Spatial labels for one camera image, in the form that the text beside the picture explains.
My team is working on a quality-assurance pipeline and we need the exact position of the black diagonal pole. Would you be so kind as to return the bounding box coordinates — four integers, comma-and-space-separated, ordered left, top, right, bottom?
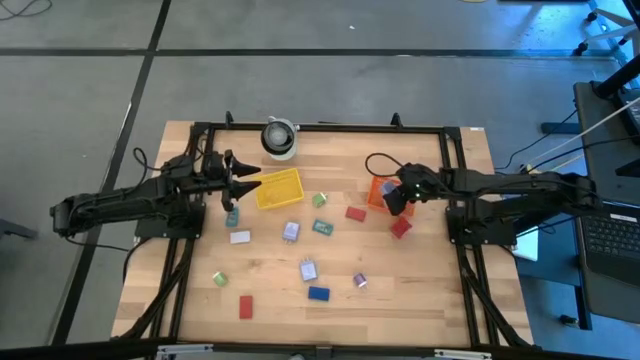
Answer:
592, 64, 640, 100

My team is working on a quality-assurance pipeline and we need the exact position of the white cable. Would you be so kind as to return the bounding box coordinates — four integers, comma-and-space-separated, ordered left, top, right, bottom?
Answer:
522, 96, 640, 171

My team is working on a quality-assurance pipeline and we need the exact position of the black table frame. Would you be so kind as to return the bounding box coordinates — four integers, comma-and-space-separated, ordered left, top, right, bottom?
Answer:
115, 110, 535, 350

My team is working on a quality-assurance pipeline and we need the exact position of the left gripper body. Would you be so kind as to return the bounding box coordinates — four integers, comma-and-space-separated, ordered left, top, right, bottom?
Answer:
198, 148, 237, 212

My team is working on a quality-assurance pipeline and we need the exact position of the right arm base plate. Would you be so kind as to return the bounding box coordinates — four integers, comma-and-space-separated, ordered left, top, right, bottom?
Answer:
445, 204, 517, 247

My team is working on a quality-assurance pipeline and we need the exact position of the dark blue desk base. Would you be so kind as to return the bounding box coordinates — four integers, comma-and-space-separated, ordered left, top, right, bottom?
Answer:
517, 249, 594, 331

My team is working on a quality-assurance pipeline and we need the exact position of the black laptop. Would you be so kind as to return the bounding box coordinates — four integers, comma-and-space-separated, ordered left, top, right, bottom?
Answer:
572, 198, 640, 287

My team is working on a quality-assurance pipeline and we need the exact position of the dark grey side desk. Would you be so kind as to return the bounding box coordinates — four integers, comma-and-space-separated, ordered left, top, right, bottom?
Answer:
572, 79, 640, 325

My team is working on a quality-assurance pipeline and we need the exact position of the black crossbar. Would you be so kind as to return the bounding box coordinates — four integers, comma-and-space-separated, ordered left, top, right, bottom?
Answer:
0, 335, 640, 360

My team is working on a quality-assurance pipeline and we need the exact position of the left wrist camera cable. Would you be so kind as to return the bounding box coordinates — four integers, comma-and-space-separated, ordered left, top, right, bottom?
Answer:
132, 146, 167, 174

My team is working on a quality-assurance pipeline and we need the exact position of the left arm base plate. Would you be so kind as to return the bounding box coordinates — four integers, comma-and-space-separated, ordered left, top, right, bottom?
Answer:
134, 199, 207, 240

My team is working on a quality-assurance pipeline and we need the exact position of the white chair base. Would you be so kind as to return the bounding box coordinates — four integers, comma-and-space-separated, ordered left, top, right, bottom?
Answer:
573, 0, 640, 57

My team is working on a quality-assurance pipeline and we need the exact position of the orange plastic basket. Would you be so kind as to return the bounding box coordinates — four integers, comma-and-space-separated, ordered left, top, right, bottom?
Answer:
366, 174, 416, 217

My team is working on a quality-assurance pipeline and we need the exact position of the grey chair leg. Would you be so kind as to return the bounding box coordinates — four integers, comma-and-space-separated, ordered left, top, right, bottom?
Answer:
0, 217, 40, 241

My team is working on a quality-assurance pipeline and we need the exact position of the silver metal bracket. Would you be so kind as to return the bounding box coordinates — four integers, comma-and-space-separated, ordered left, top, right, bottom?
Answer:
433, 348, 492, 360
156, 342, 215, 360

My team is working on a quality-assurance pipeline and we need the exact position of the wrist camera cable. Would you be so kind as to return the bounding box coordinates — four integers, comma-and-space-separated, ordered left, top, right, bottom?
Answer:
132, 146, 167, 174
363, 152, 406, 178

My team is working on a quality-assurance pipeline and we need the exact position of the yellow plastic basket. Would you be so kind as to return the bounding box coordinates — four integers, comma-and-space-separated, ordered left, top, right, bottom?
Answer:
252, 167, 305, 211

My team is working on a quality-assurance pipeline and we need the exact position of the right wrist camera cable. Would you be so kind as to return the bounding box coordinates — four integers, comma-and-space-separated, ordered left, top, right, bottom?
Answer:
363, 152, 406, 178

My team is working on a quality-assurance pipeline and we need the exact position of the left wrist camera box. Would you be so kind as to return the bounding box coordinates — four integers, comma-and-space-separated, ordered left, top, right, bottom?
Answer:
202, 152, 225, 181

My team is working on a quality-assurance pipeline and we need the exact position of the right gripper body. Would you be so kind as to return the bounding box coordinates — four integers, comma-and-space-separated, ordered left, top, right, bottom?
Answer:
394, 162, 437, 217

